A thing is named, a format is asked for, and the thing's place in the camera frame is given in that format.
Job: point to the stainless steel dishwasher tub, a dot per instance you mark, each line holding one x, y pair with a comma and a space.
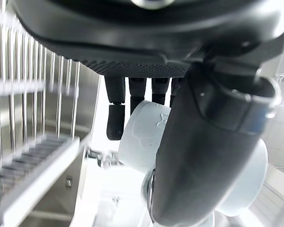
73, 175

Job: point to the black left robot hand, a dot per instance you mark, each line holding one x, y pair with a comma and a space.
132, 35

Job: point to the pale blue cup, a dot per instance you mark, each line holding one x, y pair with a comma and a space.
142, 139

